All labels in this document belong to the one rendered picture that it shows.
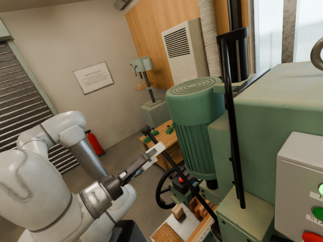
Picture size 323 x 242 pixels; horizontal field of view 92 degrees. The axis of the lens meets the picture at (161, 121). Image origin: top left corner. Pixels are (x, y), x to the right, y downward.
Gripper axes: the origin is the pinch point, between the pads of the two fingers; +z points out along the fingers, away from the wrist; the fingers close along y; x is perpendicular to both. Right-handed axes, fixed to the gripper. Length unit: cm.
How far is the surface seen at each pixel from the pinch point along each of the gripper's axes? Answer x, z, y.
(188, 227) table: -31.3, -0.8, -25.3
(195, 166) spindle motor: -12.0, 5.8, 5.2
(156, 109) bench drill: 88, 120, -176
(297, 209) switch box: -21.7, -3.1, 35.3
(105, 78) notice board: 209, 88, -191
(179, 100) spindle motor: 4.5, 5.6, 22.8
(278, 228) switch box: -24.9, -3.1, 29.2
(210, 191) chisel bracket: -24.3, 10.8, -8.5
